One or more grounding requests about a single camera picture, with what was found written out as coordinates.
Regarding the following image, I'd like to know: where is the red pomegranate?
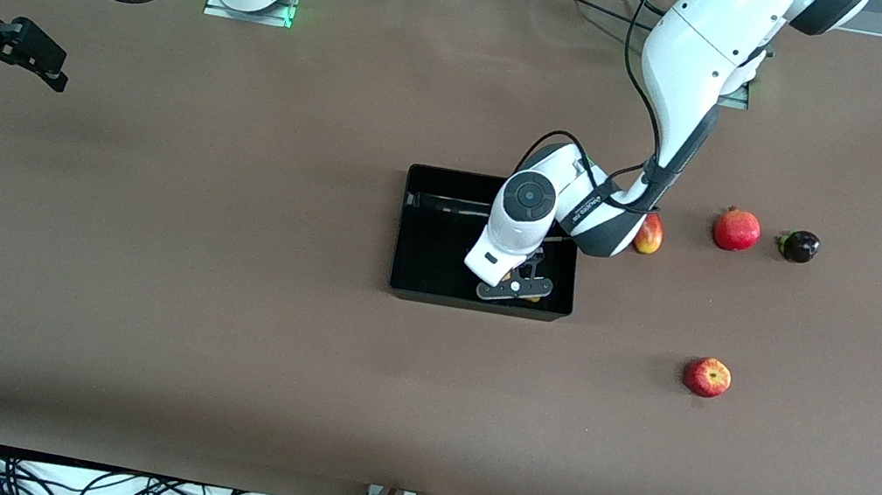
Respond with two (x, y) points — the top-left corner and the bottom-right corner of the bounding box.
(710, 204), (765, 256)

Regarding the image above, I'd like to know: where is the black plastic box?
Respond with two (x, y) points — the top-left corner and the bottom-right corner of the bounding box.
(386, 161), (593, 326)

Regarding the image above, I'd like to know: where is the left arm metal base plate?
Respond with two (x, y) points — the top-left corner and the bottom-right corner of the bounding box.
(719, 78), (753, 112)

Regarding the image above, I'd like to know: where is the red yellow mango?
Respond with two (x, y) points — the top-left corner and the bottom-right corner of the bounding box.
(632, 211), (667, 257)

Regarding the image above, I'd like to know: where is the dark purple mangosteen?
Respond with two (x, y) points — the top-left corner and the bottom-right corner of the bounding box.
(774, 227), (823, 267)

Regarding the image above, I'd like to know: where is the red apple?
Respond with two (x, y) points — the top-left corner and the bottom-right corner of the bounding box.
(681, 354), (735, 402)

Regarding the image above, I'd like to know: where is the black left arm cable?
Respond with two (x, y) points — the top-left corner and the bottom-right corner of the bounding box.
(510, 0), (698, 220)

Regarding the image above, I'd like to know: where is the yellow banana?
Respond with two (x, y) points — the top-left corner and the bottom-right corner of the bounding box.
(497, 273), (548, 306)

